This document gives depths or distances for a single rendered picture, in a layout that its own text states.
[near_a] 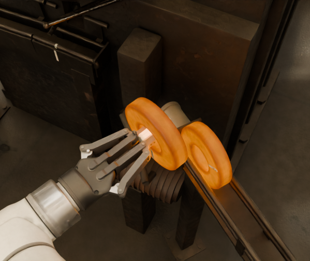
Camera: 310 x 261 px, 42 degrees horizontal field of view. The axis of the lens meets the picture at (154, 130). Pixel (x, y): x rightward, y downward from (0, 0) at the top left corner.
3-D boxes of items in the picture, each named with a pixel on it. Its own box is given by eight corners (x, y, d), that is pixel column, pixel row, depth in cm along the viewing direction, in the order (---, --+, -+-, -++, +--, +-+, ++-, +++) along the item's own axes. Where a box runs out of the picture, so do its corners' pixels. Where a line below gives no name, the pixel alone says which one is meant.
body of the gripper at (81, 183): (59, 187, 77) (99, 158, 80) (86, 220, 73) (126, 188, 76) (49, 171, 70) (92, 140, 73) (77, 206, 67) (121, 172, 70)
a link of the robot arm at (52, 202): (62, 243, 72) (89, 222, 74) (48, 229, 64) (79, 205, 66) (34, 207, 76) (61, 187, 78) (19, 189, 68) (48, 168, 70)
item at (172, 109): (178, 112, 105) (178, 97, 101) (196, 136, 100) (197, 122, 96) (158, 121, 104) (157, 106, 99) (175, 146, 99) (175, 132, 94)
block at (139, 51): (139, 83, 120) (136, 22, 100) (163, 92, 118) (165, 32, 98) (121, 109, 115) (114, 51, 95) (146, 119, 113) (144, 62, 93)
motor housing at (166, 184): (133, 197, 161) (124, 125, 115) (183, 221, 155) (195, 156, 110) (116, 225, 155) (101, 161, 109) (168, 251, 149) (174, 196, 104)
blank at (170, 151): (132, 82, 78) (118, 92, 77) (186, 129, 70) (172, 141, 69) (143, 129, 90) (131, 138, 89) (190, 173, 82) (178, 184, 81)
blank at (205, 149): (202, 167, 101) (190, 173, 100) (186, 113, 95) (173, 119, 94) (239, 193, 88) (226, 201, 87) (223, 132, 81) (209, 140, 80)
